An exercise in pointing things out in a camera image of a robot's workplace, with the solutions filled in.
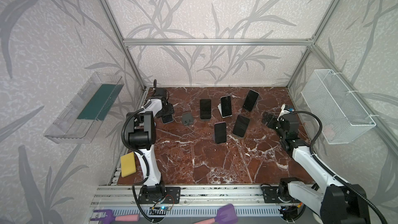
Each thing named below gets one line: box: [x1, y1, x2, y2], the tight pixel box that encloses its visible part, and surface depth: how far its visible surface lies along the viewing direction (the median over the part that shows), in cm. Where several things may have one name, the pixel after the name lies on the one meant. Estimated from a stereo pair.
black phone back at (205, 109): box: [199, 99, 212, 120], surface depth 98 cm
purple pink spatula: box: [192, 203, 238, 224], surface depth 69 cm
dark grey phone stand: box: [181, 112, 194, 126], surface depth 101 cm
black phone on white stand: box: [220, 95, 233, 118], surface depth 99 cm
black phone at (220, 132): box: [214, 121, 227, 144], surface depth 86 cm
